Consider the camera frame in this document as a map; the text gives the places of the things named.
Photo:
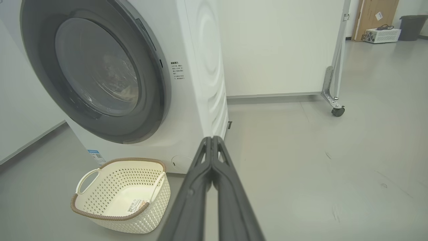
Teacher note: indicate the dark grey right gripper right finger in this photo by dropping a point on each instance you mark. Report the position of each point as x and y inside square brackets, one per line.
[234, 207]

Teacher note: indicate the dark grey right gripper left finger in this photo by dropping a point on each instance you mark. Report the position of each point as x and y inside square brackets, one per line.
[190, 207]

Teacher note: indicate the glass washer door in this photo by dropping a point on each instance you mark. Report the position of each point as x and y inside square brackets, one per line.
[43, 50]

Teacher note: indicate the white front-load washing machine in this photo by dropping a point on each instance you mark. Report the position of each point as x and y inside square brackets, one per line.
[187, 110]

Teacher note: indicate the round white filter cover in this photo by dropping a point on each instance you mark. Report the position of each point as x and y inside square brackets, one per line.
[182, 163]

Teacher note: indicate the white barcode label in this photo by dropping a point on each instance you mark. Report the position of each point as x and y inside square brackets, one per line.
[137, 207]

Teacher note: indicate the cream perforated laundry basket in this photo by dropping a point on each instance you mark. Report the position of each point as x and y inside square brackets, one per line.
[117, 180]

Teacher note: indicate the blue energy label sticker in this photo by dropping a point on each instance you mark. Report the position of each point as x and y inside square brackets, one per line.
[97, 157]

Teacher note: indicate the black caster wheel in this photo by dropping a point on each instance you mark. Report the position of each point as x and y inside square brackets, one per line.
[338, 111]

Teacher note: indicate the white mobile partition panel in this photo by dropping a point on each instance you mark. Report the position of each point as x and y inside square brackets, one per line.
[274, 47]

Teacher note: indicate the white vented device box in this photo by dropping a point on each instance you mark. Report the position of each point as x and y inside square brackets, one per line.
[383, 36]

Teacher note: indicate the brown cardboard box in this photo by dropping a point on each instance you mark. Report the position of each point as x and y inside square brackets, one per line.
[371, 13]

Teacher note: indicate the dark grey trash bin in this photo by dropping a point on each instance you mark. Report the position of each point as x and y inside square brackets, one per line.
[413, 28]

